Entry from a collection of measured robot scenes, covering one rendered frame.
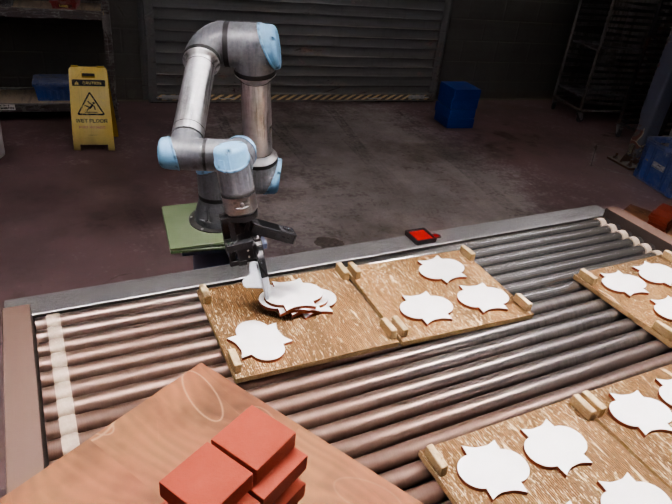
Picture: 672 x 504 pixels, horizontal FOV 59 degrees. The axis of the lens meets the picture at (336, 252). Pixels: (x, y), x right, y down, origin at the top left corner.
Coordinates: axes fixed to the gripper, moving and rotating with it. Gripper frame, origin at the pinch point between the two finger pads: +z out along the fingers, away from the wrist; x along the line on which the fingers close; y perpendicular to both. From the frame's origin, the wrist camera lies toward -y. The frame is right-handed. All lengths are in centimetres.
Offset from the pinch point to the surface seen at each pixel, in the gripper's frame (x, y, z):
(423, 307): 3.6, -39.8, 15.6
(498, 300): 4, -62, 20
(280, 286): -6.8, -4.8, 5.3
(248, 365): 16.2, 8.3, 9.8
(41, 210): -260, 100, 58
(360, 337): 11.2, -19.6, 14.0
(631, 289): 5, -106, 27
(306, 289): -4.5, -11.0, 6.6
